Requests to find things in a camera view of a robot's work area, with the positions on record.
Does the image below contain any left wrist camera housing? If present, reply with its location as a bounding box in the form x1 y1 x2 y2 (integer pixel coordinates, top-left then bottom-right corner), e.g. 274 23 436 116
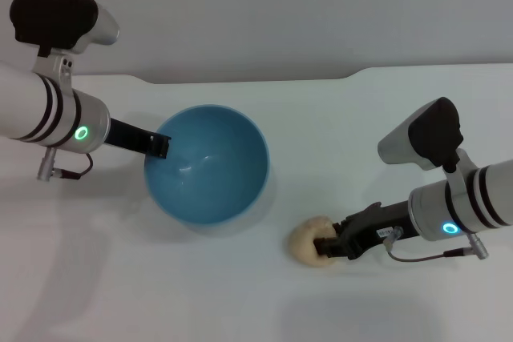
9 0 121 91

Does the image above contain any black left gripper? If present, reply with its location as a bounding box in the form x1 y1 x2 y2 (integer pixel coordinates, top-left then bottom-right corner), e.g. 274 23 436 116
103 117 174 160

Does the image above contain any egg yolk pastry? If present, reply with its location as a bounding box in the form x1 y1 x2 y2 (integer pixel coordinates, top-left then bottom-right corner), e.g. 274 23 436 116
287 216 340 272

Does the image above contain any blue bowl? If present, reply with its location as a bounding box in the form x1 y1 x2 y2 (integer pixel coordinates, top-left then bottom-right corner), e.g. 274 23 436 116
143 104 271 227

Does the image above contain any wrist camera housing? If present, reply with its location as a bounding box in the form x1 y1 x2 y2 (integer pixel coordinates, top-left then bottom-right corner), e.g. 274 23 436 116
9 0 121 91
377 96 480 199

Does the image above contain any right wrist camera housing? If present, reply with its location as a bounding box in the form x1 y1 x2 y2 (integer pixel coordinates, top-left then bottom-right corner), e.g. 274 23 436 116
377 96 480 199

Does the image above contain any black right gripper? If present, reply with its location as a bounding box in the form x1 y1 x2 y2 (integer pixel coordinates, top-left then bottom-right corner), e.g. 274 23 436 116
313 201 422 262

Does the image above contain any left arm connector cable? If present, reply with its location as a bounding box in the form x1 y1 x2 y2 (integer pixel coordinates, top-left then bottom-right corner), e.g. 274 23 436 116
36 147 95 183

